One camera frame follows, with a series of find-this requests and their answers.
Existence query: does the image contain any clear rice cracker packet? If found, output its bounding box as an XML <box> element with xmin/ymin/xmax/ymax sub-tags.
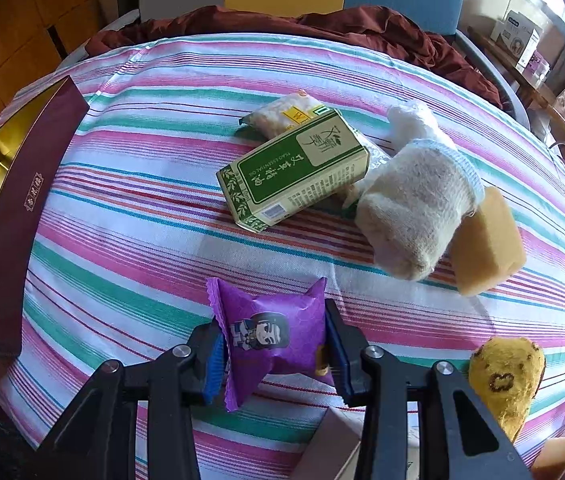
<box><xmin>238</xmin><ymin>91</ymin><xmax>393</xmax><ymax>181</ymax></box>

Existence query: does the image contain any purple cartoon snack packet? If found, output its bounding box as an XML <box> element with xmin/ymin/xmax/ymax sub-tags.
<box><xmin>206</xmin><ymin>276</ymin><xmax>336</xmax><ymax>413</ymax></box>

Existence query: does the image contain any striped bedsheet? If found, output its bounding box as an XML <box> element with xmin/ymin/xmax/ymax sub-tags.
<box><xmin>0</xmin><ymin>35</ymin><xmax>565</xmax><ymax>480</ymax></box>

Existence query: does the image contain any yellow sponge block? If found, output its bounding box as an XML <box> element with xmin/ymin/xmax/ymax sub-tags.
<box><xmin>530</xmin><ymin>437</ymin><xmax>565</xmax><ymax>480</ymax></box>
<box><xmin>450</xmin><ymin>186</ymin><xmax>527</xmax><ymax>297</ymax></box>

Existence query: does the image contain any beige cardboard box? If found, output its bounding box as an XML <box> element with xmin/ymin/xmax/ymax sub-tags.
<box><xmin>293</xmin><ymin>407</ymin><xmax>421</xmax><ymax>480</ymax></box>

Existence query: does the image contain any yellow spotted plush toy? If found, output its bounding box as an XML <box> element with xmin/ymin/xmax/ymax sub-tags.
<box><xmin>469</xmin><ymin>336</ymin><xmax>546</xmax><ymax>443</ymax></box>

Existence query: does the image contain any green and cream carton box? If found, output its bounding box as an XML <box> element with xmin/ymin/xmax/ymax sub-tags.
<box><xmin>216</xmin><ymin>108</ymin><xmax>374</xmax><ymax>232</ymax></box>

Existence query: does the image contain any wooden side table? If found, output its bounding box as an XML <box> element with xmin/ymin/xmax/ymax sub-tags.
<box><xmin>467</xmin><ymin>25</ymin><xmax>565</xmax><ymax>156</ymax></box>

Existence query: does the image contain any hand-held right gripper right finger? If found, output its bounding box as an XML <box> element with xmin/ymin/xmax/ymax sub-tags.
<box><xmin>323</xmin><ymin>299</ymin><xmax>533</xmax><ymax>480</ymax></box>

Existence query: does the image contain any maroon blanket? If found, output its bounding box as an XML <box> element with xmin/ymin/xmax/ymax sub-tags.
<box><xmin>85</xmin><ymin>5</ymin><xmax>506</xmax><ymax>108</ymax></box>

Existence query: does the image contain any grey bed rail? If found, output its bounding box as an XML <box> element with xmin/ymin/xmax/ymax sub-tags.
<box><xmin>455</xmin><ymin>30</ymin><xmax>531</xmax><ymax>131</ymax></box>

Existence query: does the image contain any white printed carton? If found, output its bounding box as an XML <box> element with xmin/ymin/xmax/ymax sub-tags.
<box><xmin>491</xmin><ymin>10</ymin><xmax>543</xmax><ymax>71</ymax></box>

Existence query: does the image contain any maroon gift box gold inside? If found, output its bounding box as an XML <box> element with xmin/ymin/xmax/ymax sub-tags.
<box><xmin>0</xmin><ymin>76</ymin><xmax>90</xmax><ymax>358</ymax></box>

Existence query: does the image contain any small pink packet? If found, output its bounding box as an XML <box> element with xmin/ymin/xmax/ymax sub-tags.
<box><xmin>525</xmin><ymin>55</ymin><xmax>551</xmax><ymax>79</ymax></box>

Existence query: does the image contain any beige plush toy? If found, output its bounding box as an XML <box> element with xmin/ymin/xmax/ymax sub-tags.
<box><xmin>345</xmin><ymin>101</ymin><xmax>486</xmax><ymax>281</ymax></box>

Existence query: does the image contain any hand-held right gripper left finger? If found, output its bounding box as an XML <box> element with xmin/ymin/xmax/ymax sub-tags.
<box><xmin>25</xmin><ymin>318</ymin><xmax>226</xmax><ymax>480</ymax></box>

